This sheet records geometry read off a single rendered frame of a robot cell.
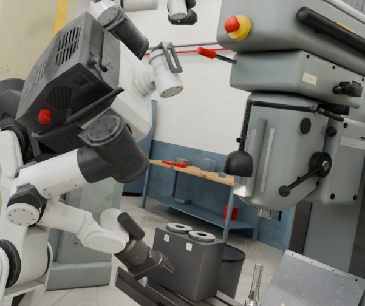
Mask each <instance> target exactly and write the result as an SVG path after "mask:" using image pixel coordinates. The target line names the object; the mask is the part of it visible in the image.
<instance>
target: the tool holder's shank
mask: <svg viewBox="0 0 365 306"><path fill-rule="evenodd" d="M263 267H264V265H263V264H261V263H255V267H254V274H253V281H252V285H251V290H250V294H249V296H248V298H249V299H250V300H249V301H250V302H251V303H257V301H258V300H259V289H260V285H261V278H262V271H263Z"/></svg>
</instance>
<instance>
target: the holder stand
mask: <svg viewBox="0 0 365 306"><path fill-rule="evenodd" d="M224 248H225V242H224V241H221V240H218V239H215V236H214V235H212V234H210V233H206V232H201V231H193V230H192V228H191V227H190V226H187V225H182V224H179V223H169V224H167V226H161V227H156V228H155V234H154V242H153V246H152V250H153V251H159V252H161V253H162V254H163V255H164V256H165V257H167V258H168V261H169V262H170V264H171V265H172V266H173V267H174V272H173V273H172V272H170V271H169V270H168V269H167V268H166V267H165V266H163V268H161V269H159V270H158V271H156V272H154V273H152V274H150V275H148V279H150V280H152V281H154V282H156V283H158V284H160V285H162V286H164V287H166V288H168V289H170V290H172V291H174V292H176V293H178V294H180V295H182V296H184V297H186V298H188V299H190V300H192V301H194V302H197V301H201V300H203V299H206V298H209V297H211V296H215V295H216V294H217V288H218V283H219V276H220V270H221V266H222V259H223V252H224Z"/></svg>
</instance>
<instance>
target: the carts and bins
mask: <svg viewBox="0 0 365 306"><path fill-rule="evenodd" d="M245 257H246V255H245V253H244V252H243V251H241V250H240V249H238V248H236V247H233V246H231V245H227V244H225V248H224V252H223V259H222V266H221V270H220V276H219V283H218V288H217V290H218V291H220V292H221V293H223V294H225V295H227V296H229V297H230V298H232V299H234V298H235V295H236V291H237V286H238V283H239V278H240V274H241V271H242V266H243V263H244V260H245Z"/></svg>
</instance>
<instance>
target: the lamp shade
mask: <svg viewBox="0 0 365 306"><path fill-rule="evenodd" d="M253 168H254V165H253V158H252V156H251V155H250V154H249V153H248V152H245V151H243V150H239V149H238V150H234V151H232V152H230V153H229V154H228V157H227V158H226V160H225V163H224V167H223V173H226V174H230V175H236V176H240V177H252V174H253Z"/></svg>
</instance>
